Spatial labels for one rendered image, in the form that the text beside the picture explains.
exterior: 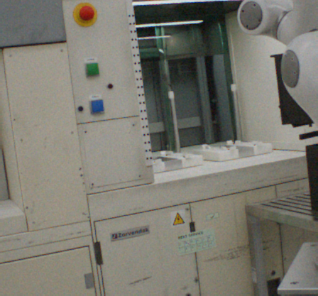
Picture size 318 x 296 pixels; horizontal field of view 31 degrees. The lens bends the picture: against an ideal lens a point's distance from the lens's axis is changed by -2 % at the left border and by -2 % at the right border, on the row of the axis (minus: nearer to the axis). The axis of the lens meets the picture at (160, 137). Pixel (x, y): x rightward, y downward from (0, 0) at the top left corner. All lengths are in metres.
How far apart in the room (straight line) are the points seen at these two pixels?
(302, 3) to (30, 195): 0.83
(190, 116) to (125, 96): 1.08
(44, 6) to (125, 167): 0.48
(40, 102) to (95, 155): 0.21
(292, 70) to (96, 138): 0.72
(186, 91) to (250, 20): 1.42
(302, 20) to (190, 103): 1.50
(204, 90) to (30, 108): 1.25
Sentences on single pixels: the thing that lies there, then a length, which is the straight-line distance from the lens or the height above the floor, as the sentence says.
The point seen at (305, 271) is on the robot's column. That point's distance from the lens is 1.08.
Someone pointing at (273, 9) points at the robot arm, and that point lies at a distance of 1.24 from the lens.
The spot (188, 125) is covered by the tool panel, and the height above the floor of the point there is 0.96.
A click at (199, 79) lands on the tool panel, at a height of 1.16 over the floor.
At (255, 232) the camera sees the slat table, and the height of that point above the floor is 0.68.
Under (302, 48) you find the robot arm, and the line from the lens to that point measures 0.98.
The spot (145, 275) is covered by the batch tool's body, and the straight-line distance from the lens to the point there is 1.65.
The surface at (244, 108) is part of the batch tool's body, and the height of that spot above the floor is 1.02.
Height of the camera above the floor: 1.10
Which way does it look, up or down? 4 degrees down
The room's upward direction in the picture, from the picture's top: 7 degrees counter-clockwise
